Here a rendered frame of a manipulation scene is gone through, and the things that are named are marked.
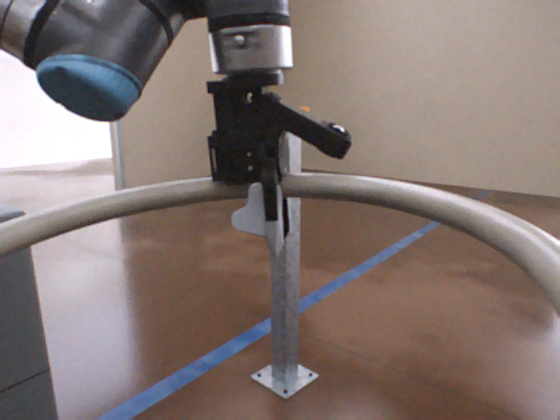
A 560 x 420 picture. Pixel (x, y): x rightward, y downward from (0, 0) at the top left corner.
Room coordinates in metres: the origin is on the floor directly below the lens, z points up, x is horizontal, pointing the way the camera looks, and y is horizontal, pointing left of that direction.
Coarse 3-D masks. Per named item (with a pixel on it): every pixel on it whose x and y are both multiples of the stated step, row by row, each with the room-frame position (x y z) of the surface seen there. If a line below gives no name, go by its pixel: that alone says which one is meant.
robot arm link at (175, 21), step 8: (152, 0) 0.49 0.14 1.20; (160, 0) 0.50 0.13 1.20; (168, 0) 0.51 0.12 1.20; (176, 0) 0.51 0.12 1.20; (184, 0) 0.51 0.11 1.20; (160, 8) 0.50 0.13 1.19; (168, 8) 0.50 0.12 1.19; (176, 8) 0.52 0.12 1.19; (184, 8) 0.52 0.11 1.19; (192, 8) 0.51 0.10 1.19; (168, 16) 0.50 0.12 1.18; (176, 16) 0.52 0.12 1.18; (184, 16) 0.53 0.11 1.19; (192, 16) 0.53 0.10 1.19; (200, 16) 0.53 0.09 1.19; (168, 24) 0.51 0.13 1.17; (176, 24) 0.52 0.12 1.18; (176, 32) 0.53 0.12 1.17; (168, 48) 0.54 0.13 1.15
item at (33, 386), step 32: (0, 288) 0.90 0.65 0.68; (32, 288) 0.96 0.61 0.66; (0, 320) 0.89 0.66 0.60; (32, 320) 0.95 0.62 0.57; (0, 352) 0.88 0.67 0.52; (32, 352) 0.94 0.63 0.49; (0, 384) 0.88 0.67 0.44; (32, 384) 0.93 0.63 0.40; (0, 416) 0.87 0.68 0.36; (32, 416) 0.92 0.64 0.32
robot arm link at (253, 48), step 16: (224, 32) 0.47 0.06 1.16; (240, 32) 0.46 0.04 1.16; (256, 32) 0.46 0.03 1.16; (272, 32) 0.47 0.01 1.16; (288, 32) 0.49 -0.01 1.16; (224, 48) 0.47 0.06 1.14; (240, 48) 0.47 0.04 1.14; (256, 48) 0.46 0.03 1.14; (272, 48) 0.47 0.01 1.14; (288, 48) 0.49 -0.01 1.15; (224, 64) 0.47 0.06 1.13; (240, 64) 0.46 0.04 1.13; (256, 64) 0.46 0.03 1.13; (272, 64) 0.47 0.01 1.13; (288, 64) 0.49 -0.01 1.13
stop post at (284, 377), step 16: (288, 240) 1.48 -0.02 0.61; (288, 256) 1.48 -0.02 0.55; (272, 272) 1.52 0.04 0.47; (288, 272) 1.48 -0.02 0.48; (272, 288) 1.52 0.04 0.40; (288, 288) 1.48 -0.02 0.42; (272, 304) 1.52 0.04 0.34; (288, 304) 1.48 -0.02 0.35; (272, 320) 1.52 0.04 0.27; (288, 320) 1.48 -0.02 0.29; (272, 336) 1.52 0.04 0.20; (288, 336) 1.48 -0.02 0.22; (272, 352) 1.52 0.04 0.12; (288, 352) 1.48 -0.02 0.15; (272, 368) 1.52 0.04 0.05; (288, 368) 1.48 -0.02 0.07; (304, 368) 1.58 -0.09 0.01; (272, 384) 1.47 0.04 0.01; (288, 384) 1.47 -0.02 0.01; (304, 384) 1.47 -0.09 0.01
